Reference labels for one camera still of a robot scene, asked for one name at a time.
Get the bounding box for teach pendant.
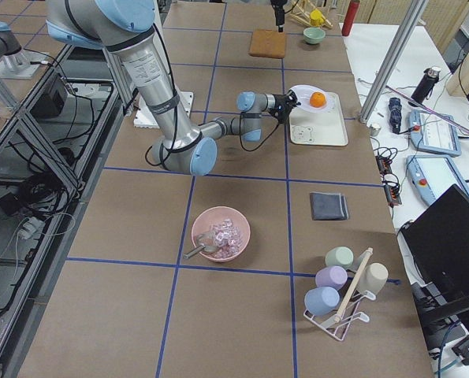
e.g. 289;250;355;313
406;154;469;206
408;109;461;157

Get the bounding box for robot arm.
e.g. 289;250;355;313
47;1;300;176

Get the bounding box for black laptop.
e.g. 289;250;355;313
402;184;469;331

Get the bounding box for beige cup on rack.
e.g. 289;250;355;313
363;262;389;295

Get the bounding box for folded grey cloth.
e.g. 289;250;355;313
310;192;349;221

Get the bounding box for white wire cup rack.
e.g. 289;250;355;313
303;267;377;341

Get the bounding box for pink bowl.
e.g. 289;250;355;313
184;206;251;262

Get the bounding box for wooden cutting board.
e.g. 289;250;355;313
248;29;287;59

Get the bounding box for clear ice cubes in bowl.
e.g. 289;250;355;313
207;220;244;260

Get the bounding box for near teach pendant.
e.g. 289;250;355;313
406;154;469;206

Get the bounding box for green cup on rack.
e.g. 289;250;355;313
325;246;354;269

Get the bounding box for white round plate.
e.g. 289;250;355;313
290;84;334;113

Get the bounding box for black thermos bottle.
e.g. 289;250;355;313
409;66;441;106

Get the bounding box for aluminium frame post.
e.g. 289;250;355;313
358;0;428;124

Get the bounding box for green bowl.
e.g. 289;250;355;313
303;27;326;45

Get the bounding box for folded dark blue umbrella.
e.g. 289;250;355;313
389;97;402;134

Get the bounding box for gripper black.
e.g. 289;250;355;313
268;90;299;124
270;0;288;32

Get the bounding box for lilac cup on rack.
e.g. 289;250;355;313
315;265;348;291

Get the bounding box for cream bear print tray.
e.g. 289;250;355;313
289;92;348;146

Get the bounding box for far teach pendant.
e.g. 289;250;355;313
408;109;461;157

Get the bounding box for blue cup on rack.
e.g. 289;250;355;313
304;287;340;316

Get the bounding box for yellow cup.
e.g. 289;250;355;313
309;9;326;27

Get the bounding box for wooden mug rack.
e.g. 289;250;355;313
287;0;333;30

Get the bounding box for orange mandarin fruit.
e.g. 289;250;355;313
309;91;327;109

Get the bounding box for red bottle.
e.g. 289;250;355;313
341;0;360;37

